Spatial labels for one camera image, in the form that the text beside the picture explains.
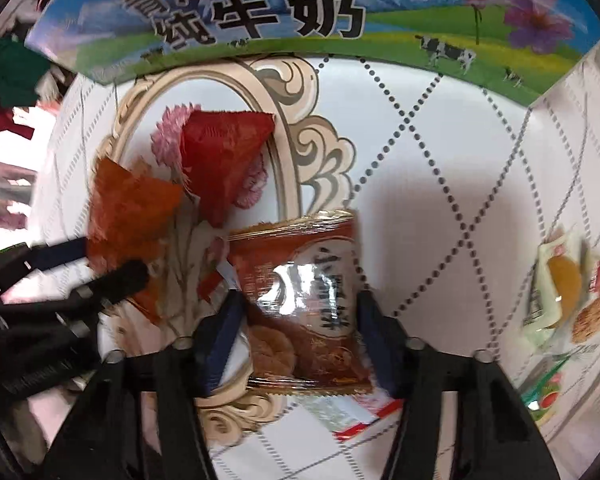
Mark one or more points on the green fruit candy bag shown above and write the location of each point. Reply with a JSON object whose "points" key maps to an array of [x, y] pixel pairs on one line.
{"points": [[542, 388]]}

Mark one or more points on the red white snack packet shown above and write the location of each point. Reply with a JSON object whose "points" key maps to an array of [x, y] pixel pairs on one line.
{"points": [[347, 416]]}

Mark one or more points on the pile of clothes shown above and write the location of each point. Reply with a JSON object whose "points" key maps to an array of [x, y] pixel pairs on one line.
{"points": [[27, 80]]}

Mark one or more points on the yellow egg yolk pastry packet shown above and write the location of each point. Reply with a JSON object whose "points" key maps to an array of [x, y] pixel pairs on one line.
{"points": [[557, 285]]}

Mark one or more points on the brown pastry snack packet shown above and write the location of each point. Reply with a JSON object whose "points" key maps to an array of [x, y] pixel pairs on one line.
{"points": [[299, 278]]}

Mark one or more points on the white strawberry cookie packet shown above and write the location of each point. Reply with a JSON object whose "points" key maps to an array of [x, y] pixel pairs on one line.
{"points": [[586, 324]]}

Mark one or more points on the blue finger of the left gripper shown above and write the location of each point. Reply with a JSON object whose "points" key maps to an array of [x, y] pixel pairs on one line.
{"points": [[18, 261], [110, 288]]}

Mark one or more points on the cardboard milk carton box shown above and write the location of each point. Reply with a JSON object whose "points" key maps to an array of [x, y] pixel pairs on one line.
{"points": [[518, 48]]}

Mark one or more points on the orange foil snack bag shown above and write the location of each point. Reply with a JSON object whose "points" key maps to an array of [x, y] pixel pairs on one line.
{"points": [[130, 216]]}

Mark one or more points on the small red triangular packet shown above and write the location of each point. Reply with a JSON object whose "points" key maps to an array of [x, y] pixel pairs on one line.
{"points": [[216, 151]]}

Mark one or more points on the white diamond pattern folding table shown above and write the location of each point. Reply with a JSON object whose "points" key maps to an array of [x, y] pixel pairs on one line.
{"points": [[455, 186]]}

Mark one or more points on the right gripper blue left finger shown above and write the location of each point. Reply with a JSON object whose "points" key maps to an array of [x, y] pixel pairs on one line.
{"points": [[188, 370]]}

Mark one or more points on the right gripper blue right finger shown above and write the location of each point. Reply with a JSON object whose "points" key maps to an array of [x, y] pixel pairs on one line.
{"points": [[414, 373]]}

